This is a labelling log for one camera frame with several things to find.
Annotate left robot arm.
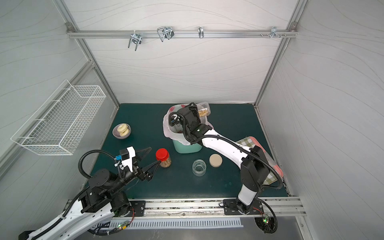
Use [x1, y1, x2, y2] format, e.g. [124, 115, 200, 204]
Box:
[18, 147, 160, 240]

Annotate beige lid glass peanut jar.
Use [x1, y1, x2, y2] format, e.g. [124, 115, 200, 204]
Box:
[192, 160, 207, 177]

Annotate pink tray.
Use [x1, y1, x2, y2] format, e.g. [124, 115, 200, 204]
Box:
[236, 136, 284, 185]

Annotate white vent strip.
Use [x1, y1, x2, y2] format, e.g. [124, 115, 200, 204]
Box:
[126, 218, 244, 230]

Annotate metal bracket clamp right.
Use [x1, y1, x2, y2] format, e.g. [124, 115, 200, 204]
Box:
[260, 27, 287, 39]

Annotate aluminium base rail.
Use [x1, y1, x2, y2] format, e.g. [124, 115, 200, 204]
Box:
[59, 196, 307, 221]

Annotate grey bowl with buns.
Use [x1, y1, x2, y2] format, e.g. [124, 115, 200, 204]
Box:
[112, 123, 132, 140]

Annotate metal hook clamp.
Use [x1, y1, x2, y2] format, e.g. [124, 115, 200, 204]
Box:
[157, 26, 175, 42]

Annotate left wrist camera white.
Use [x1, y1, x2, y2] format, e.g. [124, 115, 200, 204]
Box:
[115, 147, 136, 172]

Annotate green checkered cloth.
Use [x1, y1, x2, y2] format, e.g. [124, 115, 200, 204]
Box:
[235, 137, 281, 185]

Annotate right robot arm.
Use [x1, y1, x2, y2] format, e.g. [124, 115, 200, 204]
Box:
[163, 102, 283, 215]

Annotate red lid peanut jar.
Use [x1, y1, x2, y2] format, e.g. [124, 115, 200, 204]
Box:
[156, 148, 172, 168]
[197, 102, 211, 118]

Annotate white wire basket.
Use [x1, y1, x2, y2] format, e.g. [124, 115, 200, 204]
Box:
[11, 80, 106, 156]

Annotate small metal ring clamp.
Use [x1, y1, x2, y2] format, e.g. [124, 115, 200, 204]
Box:
[198, 27, 204, 39]

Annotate metal u-bolt clamp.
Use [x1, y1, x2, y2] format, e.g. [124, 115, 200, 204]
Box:
[128, 33, 142, 51]

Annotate aluminium crossbar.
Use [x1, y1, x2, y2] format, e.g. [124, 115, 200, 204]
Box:
[67, 29, 299, 39]

